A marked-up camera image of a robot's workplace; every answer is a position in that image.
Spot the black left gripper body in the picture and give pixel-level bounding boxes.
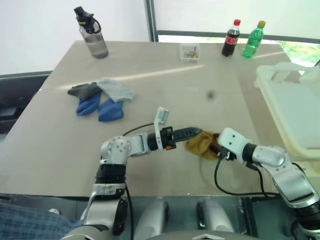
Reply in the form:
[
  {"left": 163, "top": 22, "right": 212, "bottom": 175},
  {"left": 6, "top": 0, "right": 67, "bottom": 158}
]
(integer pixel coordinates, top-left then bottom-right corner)
[{"left": 160, "top": 126, "right": 178, "bottom": 151}]

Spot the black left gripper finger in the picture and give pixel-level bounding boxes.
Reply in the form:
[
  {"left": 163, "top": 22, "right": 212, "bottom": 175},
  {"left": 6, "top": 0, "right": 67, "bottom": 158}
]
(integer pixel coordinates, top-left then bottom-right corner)
[
  {"left": 174, "top": 126, "right": 204, "bottom": 136},
  {"left": 174, "top": 132, "right": 201, "bottom": 142}
]

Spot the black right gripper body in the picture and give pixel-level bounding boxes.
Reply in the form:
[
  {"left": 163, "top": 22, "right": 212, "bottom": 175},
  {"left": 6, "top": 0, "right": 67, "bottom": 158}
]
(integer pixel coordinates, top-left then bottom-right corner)
[{"left": 217, "top": 147, "right": 238, "bottom": 163}]

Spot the mustard yellow sock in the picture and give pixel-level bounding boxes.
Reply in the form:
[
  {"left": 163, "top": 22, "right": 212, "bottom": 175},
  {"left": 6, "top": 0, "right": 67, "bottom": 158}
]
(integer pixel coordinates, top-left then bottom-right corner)
[{"left": 184, "top": 124, "right": 223, "bottom": 162}]

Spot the blue sock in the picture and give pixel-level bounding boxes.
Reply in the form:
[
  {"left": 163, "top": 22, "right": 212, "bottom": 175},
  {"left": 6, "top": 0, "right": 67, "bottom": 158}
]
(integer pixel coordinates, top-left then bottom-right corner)
[
  {"left": 75, "top": 81, "right": 103, "bottom": 117},
  {"left": 97, "top": 98, "right": 125, "bottom": 123}
]

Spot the light grey sock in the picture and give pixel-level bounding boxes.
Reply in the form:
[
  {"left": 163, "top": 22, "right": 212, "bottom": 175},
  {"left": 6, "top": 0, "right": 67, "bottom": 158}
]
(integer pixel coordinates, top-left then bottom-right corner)
[{"left": 96, "top": 77, "right": 137, "bottom": 103}]

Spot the white plastic basket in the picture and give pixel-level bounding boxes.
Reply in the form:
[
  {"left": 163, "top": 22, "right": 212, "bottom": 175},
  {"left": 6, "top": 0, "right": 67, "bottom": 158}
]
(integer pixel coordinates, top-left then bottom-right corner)
[{"left": 254, "top": 62, "right": 320, "bottom": 171}]

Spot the dark green sock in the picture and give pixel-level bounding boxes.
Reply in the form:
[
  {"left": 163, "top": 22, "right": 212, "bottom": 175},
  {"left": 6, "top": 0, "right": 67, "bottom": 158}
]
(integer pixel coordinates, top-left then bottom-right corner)
[{"left": 67, "top": 83, "right": 102, "bottom": 100}]

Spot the silver rounded shell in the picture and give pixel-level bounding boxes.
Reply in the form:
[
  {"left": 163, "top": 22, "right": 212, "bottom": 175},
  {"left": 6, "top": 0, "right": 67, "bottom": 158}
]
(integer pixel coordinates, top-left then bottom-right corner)
[
  {"left": 133, "top": 197, "right": 168, "bottom": 238},
  {"left": 196, "top": 197, "right": 235, "bottom": 233}
]

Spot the clear box with colourful bits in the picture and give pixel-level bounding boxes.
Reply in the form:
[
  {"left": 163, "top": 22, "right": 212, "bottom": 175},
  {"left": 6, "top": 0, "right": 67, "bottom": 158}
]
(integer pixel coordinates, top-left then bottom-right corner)
[{"left": 179, "top": 42, "right": 201, "bottom": 63}]

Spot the silver robot torso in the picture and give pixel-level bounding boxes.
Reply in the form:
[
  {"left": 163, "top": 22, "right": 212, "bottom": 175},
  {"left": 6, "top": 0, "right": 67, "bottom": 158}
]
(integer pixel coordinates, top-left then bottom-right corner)
[{"left": 59, "top": 223, "right": 261, "bottom": 240}]

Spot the cola bottle red cap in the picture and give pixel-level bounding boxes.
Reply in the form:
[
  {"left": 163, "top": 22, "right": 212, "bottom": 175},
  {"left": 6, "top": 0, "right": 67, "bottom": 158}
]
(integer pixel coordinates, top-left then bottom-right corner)
[{"left": 221, "top": 19, "right": 242, "bottom": 58}]

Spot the green soda bottle yellow cap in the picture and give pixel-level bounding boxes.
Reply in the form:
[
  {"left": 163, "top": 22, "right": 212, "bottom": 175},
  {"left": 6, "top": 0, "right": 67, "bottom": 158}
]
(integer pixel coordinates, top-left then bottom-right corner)
[{"left": 241, "top": 20, "right": 266, "bottom": 59}]

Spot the grey water bottle black lid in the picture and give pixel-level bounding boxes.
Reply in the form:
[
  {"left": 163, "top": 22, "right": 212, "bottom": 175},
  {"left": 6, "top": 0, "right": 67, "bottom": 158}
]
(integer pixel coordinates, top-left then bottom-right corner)
[{"left": 73, "top": 6, "right": 110, "bottom": 60}]

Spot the black furniture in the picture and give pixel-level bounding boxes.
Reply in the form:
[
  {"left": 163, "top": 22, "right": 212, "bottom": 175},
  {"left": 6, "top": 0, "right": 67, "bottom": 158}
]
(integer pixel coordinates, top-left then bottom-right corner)
[{"left": 0, "top": 71, "right": 53, "bottom": 135}]

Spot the blue checked fabric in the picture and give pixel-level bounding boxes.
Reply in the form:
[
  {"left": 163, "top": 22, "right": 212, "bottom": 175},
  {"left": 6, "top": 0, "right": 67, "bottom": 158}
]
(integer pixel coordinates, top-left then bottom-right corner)
[{"left": 0, "top": 201, "right": 86, "bottom": 240}]

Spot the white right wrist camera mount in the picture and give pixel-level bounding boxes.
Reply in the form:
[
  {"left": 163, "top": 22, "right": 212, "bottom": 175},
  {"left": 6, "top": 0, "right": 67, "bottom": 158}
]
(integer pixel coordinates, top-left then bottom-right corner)
[{"left": 216, "top": 127, "right": 252, "bottom": 161}]

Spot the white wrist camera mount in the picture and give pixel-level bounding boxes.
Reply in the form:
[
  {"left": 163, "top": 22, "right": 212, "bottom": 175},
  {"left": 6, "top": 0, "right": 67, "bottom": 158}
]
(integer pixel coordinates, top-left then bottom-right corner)
[
  {"left": 216, "top": 127, "right": 252, "bottom": 161},
  {"left": 153, "top": 106, "right": 170, "bottom": 151}
]

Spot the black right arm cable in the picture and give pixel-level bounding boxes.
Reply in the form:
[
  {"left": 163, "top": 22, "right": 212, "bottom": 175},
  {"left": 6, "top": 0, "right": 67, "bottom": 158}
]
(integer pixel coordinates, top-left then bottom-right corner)
[{"left": 214, "top": 149, "right": 283, "bottom": 200}]

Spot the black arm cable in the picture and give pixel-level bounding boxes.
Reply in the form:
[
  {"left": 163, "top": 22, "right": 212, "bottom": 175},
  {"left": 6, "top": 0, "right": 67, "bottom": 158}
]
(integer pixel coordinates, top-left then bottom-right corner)
[
  {"left": 121, "top": 122, "right": 156, "bottom": 137},
  {"left": 214, "top": 149, "right": 283, "bottom": 200}
]

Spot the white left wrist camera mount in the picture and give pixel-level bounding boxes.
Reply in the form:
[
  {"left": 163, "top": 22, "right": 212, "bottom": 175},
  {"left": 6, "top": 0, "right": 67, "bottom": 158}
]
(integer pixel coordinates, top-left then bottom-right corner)
[{"left": 153, "top": 106, "right": 170, "bottom": 151}]

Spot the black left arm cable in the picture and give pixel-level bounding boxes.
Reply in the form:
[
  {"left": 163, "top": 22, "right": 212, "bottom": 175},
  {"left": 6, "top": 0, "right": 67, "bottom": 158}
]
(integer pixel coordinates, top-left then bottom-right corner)
[{"left": 121, "top": 122, "right": 156, "bottom": 137}]

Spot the dark window frame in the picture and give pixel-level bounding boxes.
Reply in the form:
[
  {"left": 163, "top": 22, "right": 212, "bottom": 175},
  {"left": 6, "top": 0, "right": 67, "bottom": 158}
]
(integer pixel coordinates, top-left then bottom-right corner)
[{"left": 144, "top": 0, "right": 320, "bottom": 45}]

